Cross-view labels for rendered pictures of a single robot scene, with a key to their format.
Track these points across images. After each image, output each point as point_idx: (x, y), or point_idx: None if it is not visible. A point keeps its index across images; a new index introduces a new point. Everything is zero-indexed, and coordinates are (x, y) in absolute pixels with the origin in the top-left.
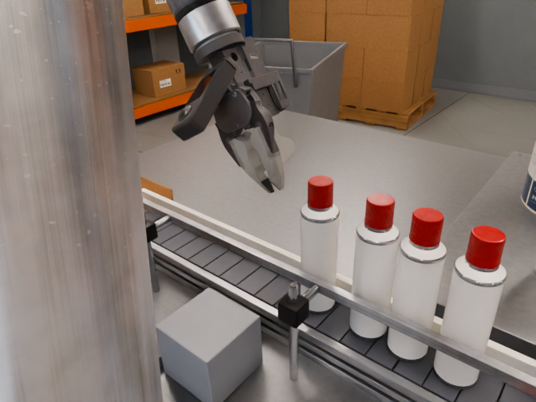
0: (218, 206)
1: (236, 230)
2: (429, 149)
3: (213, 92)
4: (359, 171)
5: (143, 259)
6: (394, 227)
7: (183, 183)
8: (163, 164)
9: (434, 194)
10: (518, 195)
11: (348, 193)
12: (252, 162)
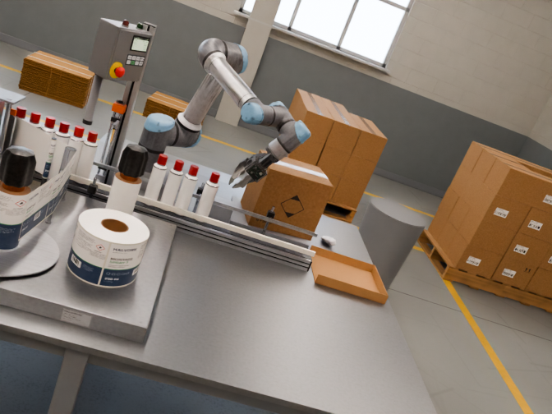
0: (292, 282)
1: (250, 231)
2: (218, 365)
3: (257, 154)
4: (250, 324)
5: (195, 98)
6: (187, 174)
7: (333, 299)
8: (369, 315)
9: (187, 304)
10: (137, 274)
11: (238, 299)
12: (242, 179)
